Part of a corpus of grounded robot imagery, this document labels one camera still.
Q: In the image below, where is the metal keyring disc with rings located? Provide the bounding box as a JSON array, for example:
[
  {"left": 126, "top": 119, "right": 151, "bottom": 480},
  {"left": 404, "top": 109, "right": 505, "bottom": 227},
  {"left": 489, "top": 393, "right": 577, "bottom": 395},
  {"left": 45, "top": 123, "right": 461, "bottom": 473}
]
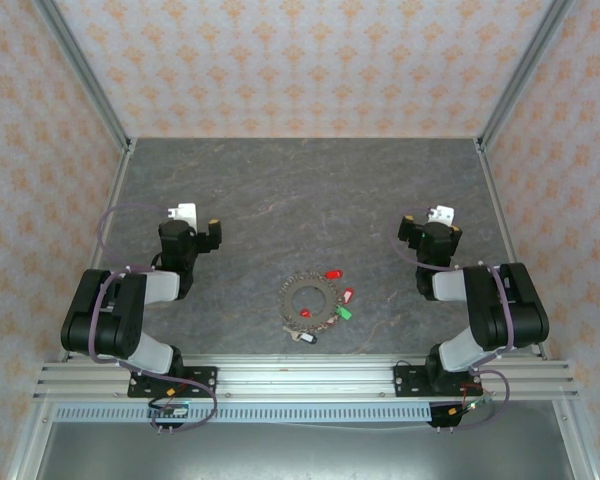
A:
[{"left": 278, "top": 271, "right": 342, "bottom": 335}]

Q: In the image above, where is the black tag key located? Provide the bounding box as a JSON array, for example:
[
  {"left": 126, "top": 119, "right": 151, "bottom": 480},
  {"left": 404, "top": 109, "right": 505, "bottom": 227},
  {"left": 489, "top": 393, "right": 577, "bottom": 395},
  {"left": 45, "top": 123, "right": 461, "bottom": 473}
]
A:
[{"left": 282, "top": 325, "right": 319, "bottom": 346}]

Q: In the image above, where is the small controller circuit board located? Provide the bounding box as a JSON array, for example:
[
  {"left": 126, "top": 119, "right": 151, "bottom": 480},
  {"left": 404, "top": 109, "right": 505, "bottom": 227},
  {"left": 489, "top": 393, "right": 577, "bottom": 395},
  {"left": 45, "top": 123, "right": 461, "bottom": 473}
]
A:
[
  {"left": 147, "top": 399, "right": 190, "bottom": 420},
  {"left": 444, "top": 397, "right": 494, "bottom": 419}
]

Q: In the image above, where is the grey metal shelf sheet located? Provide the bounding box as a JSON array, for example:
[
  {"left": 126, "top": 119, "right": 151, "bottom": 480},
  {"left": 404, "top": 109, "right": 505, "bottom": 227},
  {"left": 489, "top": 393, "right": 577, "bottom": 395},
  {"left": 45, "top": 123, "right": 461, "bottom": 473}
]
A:
[{"left": 34, "top": 422, "right": 576, "bottom": 480}]

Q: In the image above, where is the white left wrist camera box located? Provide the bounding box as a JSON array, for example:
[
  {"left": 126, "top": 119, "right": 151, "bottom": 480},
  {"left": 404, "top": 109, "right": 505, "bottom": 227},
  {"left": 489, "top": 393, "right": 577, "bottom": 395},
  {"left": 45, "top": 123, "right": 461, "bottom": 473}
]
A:
[{"left": 169, "top": 200, "right": 199, "bottom": 226}]

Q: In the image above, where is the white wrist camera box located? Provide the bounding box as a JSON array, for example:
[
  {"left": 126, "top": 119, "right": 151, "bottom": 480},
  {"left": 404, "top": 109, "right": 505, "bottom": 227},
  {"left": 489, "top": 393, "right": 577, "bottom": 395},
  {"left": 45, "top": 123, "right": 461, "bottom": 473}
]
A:
[
  {"left": 426, "top": 203, "right": 455, "bottom": 227},
  {"left": 169, "top": 200, "right": 199, "bottom": 226}
]

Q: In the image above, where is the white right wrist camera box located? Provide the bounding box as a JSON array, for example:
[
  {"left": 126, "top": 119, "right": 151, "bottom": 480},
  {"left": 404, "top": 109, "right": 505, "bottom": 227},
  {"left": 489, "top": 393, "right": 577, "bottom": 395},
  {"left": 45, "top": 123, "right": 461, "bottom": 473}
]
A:
[{"left": 426, "top": 203, "right": 455, "bottom": 227}]

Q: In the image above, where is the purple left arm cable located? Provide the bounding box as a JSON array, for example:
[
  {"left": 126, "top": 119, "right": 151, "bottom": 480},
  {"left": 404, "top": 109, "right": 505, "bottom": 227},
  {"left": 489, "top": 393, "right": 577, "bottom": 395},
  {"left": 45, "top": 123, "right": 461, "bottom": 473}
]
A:
[{"left": 88, "top": 201, "right": 219, "bottom": 434}]

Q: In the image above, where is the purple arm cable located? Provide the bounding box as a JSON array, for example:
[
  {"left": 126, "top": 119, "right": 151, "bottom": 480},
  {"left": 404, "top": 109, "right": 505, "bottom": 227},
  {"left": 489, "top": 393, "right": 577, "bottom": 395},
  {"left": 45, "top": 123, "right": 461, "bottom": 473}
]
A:
[
  {"left": 88, "top": 201, "right": 219, "bottom": 434},
  {"left": 389, "top": 202, "right": 519, "bottom": 434}
]

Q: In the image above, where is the aluminium side rail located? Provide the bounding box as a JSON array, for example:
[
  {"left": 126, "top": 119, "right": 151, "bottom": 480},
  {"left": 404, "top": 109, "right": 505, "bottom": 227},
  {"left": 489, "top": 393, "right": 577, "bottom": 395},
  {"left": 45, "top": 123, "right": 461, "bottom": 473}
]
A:
[
  {"left": 62, "top": 139, "right": 137, "bottom": 361},
  {"left": 474, "top": 139, "right": 551, "bottom": 361}
]

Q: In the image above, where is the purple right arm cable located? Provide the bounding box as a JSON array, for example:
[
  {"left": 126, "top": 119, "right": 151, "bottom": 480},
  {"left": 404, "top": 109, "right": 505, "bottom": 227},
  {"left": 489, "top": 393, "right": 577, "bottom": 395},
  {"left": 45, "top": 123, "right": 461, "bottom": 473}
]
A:
[{"left": 389, "top": 202, "right": 519, "bottom": 434}]

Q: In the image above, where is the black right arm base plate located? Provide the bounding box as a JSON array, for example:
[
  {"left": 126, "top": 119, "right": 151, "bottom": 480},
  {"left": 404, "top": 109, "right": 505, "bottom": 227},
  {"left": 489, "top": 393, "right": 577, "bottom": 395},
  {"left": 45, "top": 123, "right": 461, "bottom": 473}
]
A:
[{"left": 393, "top": 364, "right": 486, "bottom": 399}]

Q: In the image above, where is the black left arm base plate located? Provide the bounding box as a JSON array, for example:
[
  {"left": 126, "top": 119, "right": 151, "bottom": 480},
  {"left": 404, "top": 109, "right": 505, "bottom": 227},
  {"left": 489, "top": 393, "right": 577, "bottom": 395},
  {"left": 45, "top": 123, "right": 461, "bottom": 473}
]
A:
[{"left": 127, "top": 366, "right": 219, "bottom": 399}]

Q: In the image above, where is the red black power wire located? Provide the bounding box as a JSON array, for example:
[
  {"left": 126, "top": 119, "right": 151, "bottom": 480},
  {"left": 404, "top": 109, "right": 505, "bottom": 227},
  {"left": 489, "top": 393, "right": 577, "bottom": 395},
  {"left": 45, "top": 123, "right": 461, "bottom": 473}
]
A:
[
  {"left": 147, "top": 377, "right": 201, "bottom": 406},
  {"left": 447, "top": 374, "right": 486, "bottom": 417}
]

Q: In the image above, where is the aluminium corner post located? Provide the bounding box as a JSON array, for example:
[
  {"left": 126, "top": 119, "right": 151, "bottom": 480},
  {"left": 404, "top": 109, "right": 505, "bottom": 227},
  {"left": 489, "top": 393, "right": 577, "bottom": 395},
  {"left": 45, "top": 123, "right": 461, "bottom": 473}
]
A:
[
  {"left": 33, "top": 0, "right": 134, "bottom": 154},
  {"left": 474, "top": 0, "right": 576, "bottom": 151}
]

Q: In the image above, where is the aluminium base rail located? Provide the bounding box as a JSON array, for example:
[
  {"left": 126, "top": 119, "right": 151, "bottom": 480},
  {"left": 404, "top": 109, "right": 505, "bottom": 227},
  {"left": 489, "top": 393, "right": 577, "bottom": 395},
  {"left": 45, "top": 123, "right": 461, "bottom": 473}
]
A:
[{"left": 32, "top": 353, "right": 581, "bottom": 401}]

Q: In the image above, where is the slotted grey cable duct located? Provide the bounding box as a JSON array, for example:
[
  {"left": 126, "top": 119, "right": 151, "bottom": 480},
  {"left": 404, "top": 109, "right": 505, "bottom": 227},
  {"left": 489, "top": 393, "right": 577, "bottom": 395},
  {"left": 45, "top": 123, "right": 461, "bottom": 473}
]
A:
[{"left": 53, "top": 403, "right": 434, "bottom": 425}]

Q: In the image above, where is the aluminium frame leg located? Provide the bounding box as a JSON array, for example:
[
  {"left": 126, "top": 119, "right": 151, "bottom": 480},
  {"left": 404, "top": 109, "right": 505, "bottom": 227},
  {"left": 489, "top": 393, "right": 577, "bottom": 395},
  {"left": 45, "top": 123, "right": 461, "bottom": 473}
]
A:
[
  {"left": 7, "top": 399, "right": 56, "bottom": 480},
  {"left": 552, "top": 399, "right": 600, "bottom": 480}
]

